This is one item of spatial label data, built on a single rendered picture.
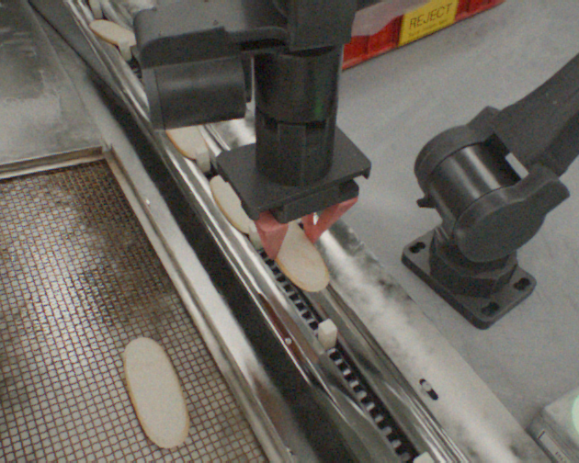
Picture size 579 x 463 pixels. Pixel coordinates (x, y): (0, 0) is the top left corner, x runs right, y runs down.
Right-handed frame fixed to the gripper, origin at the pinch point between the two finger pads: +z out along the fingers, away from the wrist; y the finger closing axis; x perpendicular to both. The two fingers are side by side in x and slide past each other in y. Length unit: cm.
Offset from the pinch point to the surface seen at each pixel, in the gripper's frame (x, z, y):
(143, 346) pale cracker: 1.9, 3.6, 14.4
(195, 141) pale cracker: -25.4, 8.1, -0.8
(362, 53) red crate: -35.2, 9.8, -32.0
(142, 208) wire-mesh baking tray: -14.7, 5.2, 9.0
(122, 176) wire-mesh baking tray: -20.1, 5.2, 9.4
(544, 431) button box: 22.1, 6.1, -10.9
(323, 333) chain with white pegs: 5.8, 7.1, -0.5
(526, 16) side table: -34, 10, -64
